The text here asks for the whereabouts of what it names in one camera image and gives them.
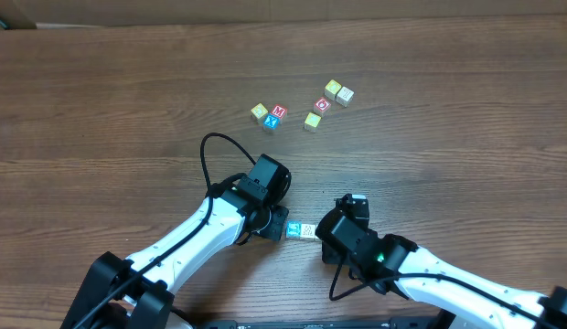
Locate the red faced wooden block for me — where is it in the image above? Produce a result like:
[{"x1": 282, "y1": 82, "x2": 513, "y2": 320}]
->
[{"x1": 313, "y1": 97, "x2": 331, "y2": 117}]

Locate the red M wooden block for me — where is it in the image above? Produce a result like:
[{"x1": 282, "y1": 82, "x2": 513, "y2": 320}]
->
[{"x1": 270, "y1": 104, "x2": 288, "y2": 122}]

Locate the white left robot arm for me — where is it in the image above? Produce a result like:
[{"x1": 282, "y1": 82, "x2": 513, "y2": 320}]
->
[{"x1": 62, "y1": 154, "x2": 292, "y2": 328}]

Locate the plain cream wooden block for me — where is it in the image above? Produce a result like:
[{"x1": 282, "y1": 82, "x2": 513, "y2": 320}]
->
[{"x1": 336, "y1": 86, "x2": 354, "y2": 107}]

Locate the yellow top wooden block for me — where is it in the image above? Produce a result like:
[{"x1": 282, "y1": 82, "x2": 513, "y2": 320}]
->
[{"x1": 324, "y1": 80, "x2": 342, "y2": 101}]

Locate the blue faced wooden letter block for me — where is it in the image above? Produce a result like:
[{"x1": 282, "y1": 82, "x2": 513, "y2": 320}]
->
[{"x1": 286, "y1": 221, "x2": 302, "y2": 239}]

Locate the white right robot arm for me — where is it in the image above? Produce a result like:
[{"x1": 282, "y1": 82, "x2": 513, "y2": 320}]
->
[{"x1": 315, "y1": 194, "x2": 567, "y2": 328}]

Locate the blue X wooden block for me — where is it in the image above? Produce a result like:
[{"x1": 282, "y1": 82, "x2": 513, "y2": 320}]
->
[{"x1": 262, "y1": 114, "x2": 281, "y2": 133}]

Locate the wooden block with M outline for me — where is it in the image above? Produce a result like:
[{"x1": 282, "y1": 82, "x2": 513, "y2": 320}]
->
[{"x1": 300, "y1": 224, "x2": 316, "y2": 240}]

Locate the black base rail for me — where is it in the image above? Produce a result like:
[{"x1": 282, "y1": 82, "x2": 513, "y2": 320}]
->
[{"x1": 193, "y1": 315, "x2": 453, "y2": 329}]

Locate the yellow C wooden block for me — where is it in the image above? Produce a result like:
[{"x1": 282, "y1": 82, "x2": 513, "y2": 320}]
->
[{"x1": 304, "y1": 112, "x2": 322, "y2": 133}]

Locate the yellow L wooden block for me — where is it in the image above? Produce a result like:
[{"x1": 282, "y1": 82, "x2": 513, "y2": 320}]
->
[{"x1": 251, "y1": 103, "x2": 269, "y2": 124}]

